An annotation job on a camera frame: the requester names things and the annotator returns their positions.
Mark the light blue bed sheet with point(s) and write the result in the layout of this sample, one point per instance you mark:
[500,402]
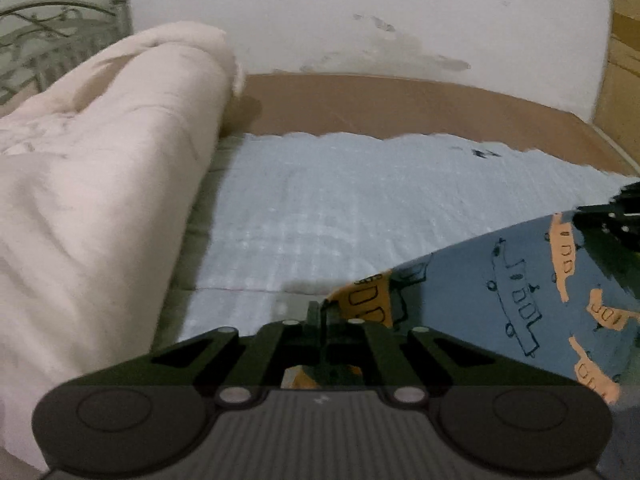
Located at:
[280,221]

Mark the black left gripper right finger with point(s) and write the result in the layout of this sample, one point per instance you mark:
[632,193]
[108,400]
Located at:
[417,365]

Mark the blue orange patterned pants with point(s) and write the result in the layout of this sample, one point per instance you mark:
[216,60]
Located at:
[564,398]

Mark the brown wooden bed frame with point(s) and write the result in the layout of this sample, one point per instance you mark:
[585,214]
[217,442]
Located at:
[385,107]

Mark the grey metal headboard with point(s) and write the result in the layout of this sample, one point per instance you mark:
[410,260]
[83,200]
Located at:
[43,40]

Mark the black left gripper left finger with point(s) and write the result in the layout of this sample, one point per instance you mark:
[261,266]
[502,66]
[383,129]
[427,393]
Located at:
[272,358]

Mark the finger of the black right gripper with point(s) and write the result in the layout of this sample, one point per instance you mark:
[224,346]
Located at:
[611,236]

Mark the pink rolled comforter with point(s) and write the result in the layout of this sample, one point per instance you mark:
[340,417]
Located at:
[98,176]

